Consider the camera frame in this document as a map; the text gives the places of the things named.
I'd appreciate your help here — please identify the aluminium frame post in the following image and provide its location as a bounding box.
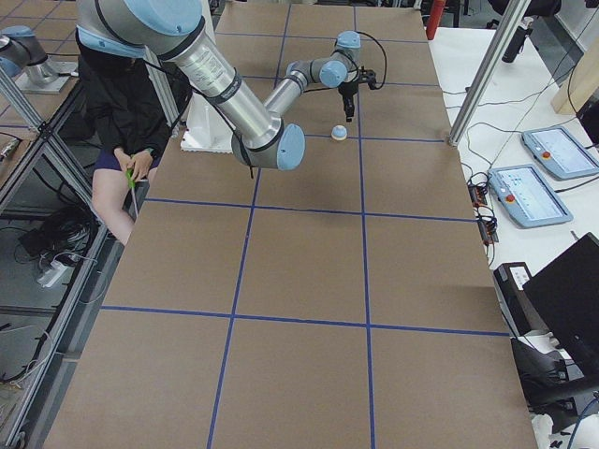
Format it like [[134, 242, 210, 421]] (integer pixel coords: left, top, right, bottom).
[[447, 0, 531, 147]]

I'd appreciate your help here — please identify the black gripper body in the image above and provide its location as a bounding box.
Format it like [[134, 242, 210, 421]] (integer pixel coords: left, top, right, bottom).
[[338, 81, 358, 97]]

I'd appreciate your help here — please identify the black bottle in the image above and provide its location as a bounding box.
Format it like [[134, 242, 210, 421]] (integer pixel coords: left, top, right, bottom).
[[502, 17, 533, 63]]

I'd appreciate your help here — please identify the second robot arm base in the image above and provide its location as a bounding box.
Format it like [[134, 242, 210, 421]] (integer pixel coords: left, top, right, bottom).
[[1, 25, 79, 94]]

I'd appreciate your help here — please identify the black box with label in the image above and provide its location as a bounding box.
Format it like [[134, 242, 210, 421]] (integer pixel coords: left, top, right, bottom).
[[493, 262, 545, 336]]

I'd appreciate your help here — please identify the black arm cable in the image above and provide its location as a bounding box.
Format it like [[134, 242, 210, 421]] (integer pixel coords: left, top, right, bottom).
[[353, 30, 388, 90]]

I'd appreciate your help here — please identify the blue white call bell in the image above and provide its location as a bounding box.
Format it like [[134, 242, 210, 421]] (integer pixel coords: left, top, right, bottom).
[[330, 124, 348, 141]]

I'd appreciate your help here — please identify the near blue teach pendant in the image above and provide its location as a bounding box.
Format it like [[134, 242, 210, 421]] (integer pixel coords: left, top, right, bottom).
[[488, 164, 574, 228]]

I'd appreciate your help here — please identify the seated person in black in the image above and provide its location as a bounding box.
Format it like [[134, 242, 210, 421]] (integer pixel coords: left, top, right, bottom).
[[77, 42, 172, 244]]

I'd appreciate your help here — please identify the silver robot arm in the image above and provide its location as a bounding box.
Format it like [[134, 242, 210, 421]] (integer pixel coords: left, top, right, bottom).
[[77, 0, 361, 171]]

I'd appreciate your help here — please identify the black laptop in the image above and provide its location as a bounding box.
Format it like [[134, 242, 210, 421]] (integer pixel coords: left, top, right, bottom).
[[523, 232, 598, 375]]

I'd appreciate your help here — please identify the orange circuit board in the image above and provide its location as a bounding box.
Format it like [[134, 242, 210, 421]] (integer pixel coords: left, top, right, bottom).
[[467, 182, 489, 208]]

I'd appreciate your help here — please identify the far blue teach pendant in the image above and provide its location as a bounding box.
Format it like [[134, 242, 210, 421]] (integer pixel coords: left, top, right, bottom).
[[521, 125, 598, 181]]

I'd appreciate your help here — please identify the blue teach pendant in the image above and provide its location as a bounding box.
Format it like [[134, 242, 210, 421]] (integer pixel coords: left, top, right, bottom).
[[521, 125, 598, 181], [488, 164, 574, 228]]

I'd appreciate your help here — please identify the red cylinder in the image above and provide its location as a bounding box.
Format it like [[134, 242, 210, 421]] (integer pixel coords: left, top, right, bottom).
[[426, 0, 446, 40]]

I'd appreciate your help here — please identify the white camera pillar with base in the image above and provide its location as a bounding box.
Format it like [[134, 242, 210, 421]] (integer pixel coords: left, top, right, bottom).
[[179, 1, 233, 153]]

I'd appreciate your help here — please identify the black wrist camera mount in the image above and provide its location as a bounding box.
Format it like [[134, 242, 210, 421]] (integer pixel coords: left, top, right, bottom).
[[358, 67, 379, 90]]

